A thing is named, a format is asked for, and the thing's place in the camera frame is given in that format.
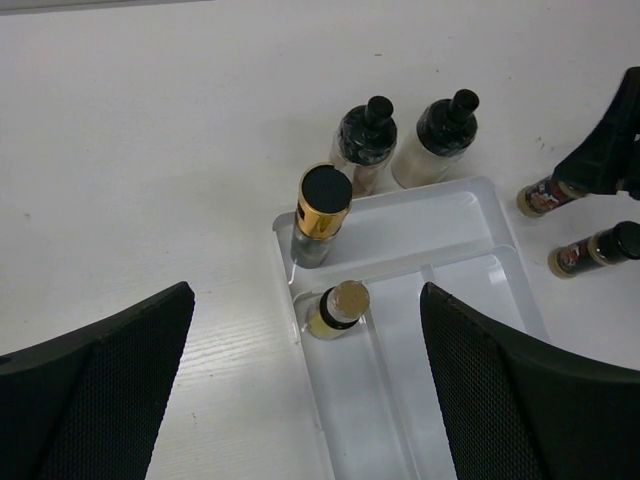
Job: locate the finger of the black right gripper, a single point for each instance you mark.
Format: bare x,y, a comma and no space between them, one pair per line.
607,161

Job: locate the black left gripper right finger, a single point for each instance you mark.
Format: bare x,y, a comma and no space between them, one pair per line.
515,407

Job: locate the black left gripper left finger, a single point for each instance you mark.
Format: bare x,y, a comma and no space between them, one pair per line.
89,404

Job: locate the black cap spice jar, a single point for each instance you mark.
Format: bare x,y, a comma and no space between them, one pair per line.
545,196
603,249

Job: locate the yellow oil bottle tan cap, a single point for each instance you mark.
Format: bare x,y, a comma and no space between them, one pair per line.
338,309

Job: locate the black cap spice jar front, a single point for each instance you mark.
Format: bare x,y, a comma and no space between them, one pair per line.
603,249

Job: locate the white plastic organizer tray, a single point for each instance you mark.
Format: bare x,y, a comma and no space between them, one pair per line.
374,406

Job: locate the black top shaker white spice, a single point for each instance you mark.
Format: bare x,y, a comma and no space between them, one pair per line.
441,136

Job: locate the black top shaker brown spice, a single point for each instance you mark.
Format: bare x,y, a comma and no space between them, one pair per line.
364,143

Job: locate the gold capped glass grinder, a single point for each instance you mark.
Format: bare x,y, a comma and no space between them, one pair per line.
324,199

